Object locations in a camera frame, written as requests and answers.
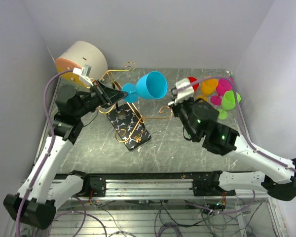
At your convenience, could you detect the red plastic wine glass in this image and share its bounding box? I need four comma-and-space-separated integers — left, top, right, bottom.
188, 77, 199, 92

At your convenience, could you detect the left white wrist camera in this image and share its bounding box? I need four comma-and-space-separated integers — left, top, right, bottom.
73, 65, 93, 88

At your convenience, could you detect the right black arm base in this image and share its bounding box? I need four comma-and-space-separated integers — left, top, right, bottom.
186, 171, 235, 197

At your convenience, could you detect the blue plastic wine glass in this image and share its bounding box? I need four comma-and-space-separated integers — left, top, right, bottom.
122, 71, 168, 103

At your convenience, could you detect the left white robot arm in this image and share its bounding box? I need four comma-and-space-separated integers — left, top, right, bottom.
3, 82, 128, 230

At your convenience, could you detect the aluminium rail frame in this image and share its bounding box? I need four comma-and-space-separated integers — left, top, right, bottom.
43, 174, 283, 237

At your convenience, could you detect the orange plastic wine glass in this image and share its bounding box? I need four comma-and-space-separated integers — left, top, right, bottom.
196, 78, 218, 102

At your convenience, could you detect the gold wire wine glass rack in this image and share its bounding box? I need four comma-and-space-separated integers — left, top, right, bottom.
83, 61, 173, 152

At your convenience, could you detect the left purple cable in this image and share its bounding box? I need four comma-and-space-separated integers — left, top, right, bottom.
14, 69, 76, 237

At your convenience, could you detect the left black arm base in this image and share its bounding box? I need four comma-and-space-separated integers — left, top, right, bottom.
69, 170, 106, 197

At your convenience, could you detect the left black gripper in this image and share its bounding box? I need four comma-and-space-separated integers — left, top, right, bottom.
74, 79, 127, 119

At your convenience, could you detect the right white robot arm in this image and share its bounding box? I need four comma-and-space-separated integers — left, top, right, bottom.
168, 98, 296, 201

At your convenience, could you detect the magenta plastic wine glass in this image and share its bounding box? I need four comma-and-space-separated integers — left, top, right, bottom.
210, 77, 234, 106

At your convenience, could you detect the round beige drawer cabinet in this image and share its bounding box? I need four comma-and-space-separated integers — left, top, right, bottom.
55, 40, 108, 80

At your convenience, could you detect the green plastic wine glass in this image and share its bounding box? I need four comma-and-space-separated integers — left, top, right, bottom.
217, 90, 236, 120

